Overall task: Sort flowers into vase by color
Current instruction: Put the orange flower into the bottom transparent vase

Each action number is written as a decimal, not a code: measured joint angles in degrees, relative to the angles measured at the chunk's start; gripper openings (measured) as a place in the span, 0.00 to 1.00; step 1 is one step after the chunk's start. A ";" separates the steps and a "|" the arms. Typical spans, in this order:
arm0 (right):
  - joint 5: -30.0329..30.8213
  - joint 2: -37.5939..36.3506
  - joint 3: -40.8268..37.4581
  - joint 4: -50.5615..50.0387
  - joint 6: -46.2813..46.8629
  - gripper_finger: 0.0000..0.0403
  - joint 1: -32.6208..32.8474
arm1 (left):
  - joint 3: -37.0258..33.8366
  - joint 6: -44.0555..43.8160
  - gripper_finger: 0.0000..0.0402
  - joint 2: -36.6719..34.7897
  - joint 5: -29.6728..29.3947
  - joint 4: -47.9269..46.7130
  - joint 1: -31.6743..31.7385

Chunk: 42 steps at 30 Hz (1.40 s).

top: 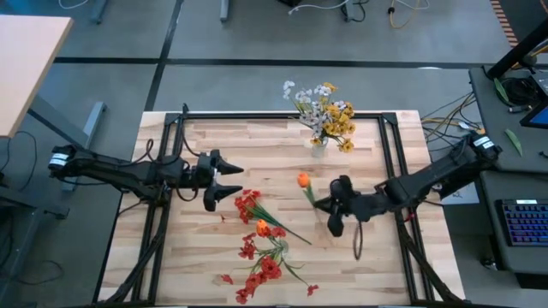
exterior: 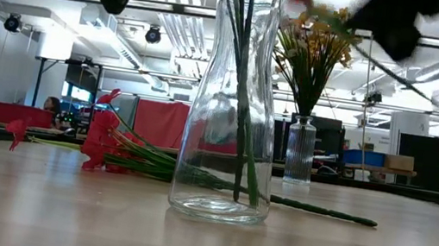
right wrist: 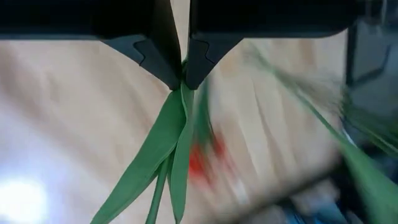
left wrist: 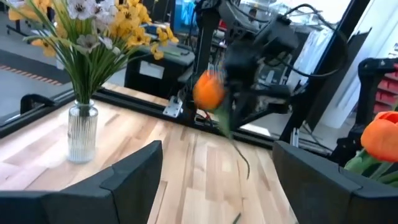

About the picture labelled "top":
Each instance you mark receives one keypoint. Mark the grey base sheet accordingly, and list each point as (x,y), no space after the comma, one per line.
(464,199)

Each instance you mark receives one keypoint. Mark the loose green leaf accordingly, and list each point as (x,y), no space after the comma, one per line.
(514,142)
(501,90)

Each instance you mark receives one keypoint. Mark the black clamp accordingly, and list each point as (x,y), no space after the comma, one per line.
(185,109)

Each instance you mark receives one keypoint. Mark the loose red flower petal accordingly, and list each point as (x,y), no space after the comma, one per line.
(222,219)

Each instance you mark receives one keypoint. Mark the black tablet screen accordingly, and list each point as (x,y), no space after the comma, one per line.
(537,117)

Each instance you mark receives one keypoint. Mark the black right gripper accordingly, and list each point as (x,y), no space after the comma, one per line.
(353,207)

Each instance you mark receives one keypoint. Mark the black aluminium table frame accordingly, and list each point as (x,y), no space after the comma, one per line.
(240,115)

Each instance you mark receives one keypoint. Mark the smooth clear glass carafe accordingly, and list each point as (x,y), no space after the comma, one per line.
(287,250)

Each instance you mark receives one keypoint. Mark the black desk base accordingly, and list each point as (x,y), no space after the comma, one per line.
(25,205)

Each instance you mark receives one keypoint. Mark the red artificial flower bunch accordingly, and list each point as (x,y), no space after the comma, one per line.
(246,205)
(269,267)

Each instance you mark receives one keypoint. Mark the grey desk leg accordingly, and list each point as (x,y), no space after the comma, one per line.
(92,124)

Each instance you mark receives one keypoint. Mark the black slanted pole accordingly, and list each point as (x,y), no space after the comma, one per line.
(518,49)

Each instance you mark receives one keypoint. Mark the ribbed clear glass vase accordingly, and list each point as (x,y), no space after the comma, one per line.
(319,149)

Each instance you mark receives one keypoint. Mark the black backlit keyboard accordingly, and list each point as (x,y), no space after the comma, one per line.
(522,222)

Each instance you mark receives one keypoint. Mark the grey table leg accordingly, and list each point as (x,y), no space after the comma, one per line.
(99,10)
(224,10)

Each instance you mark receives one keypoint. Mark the grey keyboard desk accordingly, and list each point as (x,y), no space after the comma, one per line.
(488,239)

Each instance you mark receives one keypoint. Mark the light wooden desk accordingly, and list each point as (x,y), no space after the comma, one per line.
(30,64)

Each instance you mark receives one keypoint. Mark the grey side table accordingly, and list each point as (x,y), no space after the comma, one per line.
(514,162)

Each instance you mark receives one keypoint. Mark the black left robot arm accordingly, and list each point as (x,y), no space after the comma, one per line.
(107,171)

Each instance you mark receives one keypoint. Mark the black mat with orange stripes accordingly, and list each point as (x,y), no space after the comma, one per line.
(526,13)

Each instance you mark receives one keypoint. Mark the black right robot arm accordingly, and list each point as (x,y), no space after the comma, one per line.
(428,179)

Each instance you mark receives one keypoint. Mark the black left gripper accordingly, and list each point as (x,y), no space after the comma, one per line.
(203,173)

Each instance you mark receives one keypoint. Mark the orange artificial tulip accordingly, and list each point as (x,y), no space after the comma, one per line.
(262,228)
(303,179)

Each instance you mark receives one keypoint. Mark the white artificial flower bunch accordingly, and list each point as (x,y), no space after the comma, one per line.
(289,87)
(319,115)

